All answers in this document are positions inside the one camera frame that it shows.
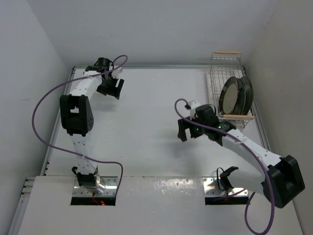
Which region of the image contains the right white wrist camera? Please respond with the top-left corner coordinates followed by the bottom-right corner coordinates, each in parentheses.
top-left (185, 100), bottom-right (201, 120)

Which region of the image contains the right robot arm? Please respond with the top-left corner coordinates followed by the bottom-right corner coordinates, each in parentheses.
top-left (178, 101), bottom-right (305, 209)

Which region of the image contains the purple cable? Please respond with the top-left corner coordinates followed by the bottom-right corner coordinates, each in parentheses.
top-left (174, 98), bottom-right (276, 235)
top-left (31, 55), bottom-right (129, 195)

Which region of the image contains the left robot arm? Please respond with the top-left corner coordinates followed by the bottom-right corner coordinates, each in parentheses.
top-left (60, 57), bottom-right (124, 195)

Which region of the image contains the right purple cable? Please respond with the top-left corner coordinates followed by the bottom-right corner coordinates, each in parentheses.
top-left (174, 98), bottom-right (276, 235)

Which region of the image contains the white drip tray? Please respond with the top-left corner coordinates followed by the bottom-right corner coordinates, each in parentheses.
top-left (206, 67), bottom-right (243, 119)

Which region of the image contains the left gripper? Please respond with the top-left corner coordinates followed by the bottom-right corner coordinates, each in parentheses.
top-left (97, 74), bottom-right (124, 99)

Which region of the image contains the blue floral plate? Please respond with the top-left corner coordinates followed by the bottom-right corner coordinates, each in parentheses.
top-left (235, 79), bottom-right (246, 115)

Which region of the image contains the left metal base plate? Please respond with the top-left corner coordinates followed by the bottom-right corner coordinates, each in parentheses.
top-left (72, 176), bottom-right (117, 197)

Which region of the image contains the grey rimmed cream plate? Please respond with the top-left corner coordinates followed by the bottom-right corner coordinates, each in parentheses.
top-left (241, 76), bottom-right (253, 115)

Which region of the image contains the black rimmed patterned plate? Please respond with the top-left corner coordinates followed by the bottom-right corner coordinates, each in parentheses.
top-left (219, 76), bottom-right (239, 115)

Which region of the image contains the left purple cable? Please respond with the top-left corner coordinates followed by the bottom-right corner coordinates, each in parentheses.
top-left (31, 55), bottom-right (129, 195)

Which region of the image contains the metal base plate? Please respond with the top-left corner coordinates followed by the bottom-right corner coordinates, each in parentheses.
top-left (72, 176), bottom-right (117, 197)
top-left (202, 177), bottom-right (248, 197)

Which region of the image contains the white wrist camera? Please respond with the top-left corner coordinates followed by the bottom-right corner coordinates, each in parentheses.
top-left (185, 100), bottom-right (201, 120)
top-left (112, 67), bottom-right (123, 77)

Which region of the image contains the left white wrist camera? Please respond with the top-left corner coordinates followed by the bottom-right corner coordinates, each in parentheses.
top-left (112, 67), bottom-right (123, 77)

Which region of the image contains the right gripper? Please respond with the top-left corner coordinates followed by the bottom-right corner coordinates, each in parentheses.
top-left (178, 114), bottom-right (208, 141)

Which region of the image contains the white wire dish rack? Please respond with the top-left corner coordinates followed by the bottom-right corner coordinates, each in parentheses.
top-left (206, 51), bottom-right (255, 129)

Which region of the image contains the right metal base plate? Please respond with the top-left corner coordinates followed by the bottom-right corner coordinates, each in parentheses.
top-left (202, 177), bottom-right (248, 197)

